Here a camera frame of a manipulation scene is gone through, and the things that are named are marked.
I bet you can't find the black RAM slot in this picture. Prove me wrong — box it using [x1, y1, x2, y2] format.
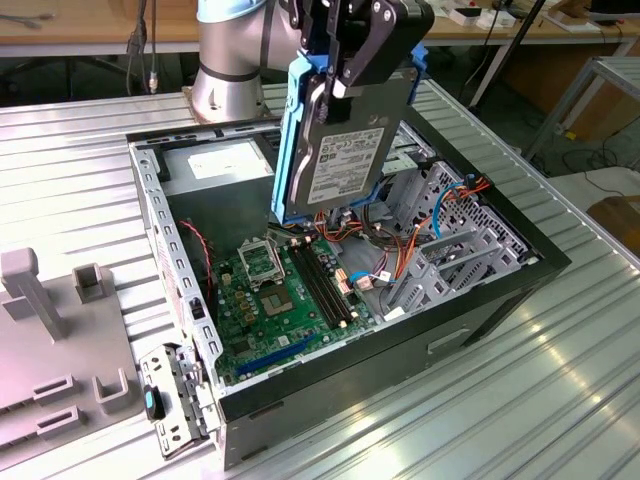
[291, 244, 341, 329]
[302, 239, 355, 324]

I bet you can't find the perforated metal disk bay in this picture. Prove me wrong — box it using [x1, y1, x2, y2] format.
[384, 159, 544, 321]

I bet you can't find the black slanted pole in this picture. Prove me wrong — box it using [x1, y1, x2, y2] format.
[469, 0, 547, 109]

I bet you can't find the metal socket cover frame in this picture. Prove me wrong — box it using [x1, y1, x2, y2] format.
[236, 238, 287, 290]

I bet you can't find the blue data wire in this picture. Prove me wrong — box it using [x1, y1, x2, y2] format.
[430, 180, 474, 240]

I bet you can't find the grey metal drive cage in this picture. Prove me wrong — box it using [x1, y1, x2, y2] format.
[377, 119, 436, 221]

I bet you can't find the red orange power wire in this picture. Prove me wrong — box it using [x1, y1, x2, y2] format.
[462, 172, 496, 199]

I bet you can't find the metal slot cover bracket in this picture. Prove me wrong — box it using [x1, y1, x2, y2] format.
[138, 342, 221, 461]

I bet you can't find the blue expansion slot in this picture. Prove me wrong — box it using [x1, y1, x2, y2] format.
[234, 333, 317, 377]

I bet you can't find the CPU socket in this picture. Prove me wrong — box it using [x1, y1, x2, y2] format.
[257, 282, 296, 319]

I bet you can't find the green motherboard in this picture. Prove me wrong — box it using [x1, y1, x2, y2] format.
[212, 234, 381, 386]

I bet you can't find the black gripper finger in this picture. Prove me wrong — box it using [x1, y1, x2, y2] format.
[301, 0, 351, 125]
[332, 0, 419, 100]

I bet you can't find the hard disk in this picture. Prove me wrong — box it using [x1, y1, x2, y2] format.
[269, 42, 431, 226]

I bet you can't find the grey power supply box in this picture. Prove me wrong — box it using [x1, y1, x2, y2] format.
[158, 138, 277, 261]

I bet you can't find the small white box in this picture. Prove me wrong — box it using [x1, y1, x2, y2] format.
[449, 5, 484, 26]

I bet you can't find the red black twisted wire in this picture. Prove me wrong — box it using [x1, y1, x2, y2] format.
[178, 219, 216, 301]

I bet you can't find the brown cardboard box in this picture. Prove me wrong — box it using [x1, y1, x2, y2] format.
[569, 84, 640, 144]
[587, 195, 640, 251]

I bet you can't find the long orange wire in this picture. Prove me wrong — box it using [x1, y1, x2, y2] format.
[392, 224, 434, 281]

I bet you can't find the pale blue wire with connector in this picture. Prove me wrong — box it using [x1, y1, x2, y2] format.
[347, 269, 384, 292]

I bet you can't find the grey parts rack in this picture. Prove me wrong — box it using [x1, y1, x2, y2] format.
[0, 247, 144, 451]

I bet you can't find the black latch with blue tab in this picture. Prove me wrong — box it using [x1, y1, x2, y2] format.
[143, 383, 167, 422]

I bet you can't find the black open PC case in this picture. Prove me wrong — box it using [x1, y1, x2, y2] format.
[124, 101, 574, 471]

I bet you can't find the orange black wire bundle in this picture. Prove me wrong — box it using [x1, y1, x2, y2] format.
[307, 219, 401, 251]

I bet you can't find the light wooden desk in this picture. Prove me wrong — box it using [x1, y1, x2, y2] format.
[0, 0, 640, 59]

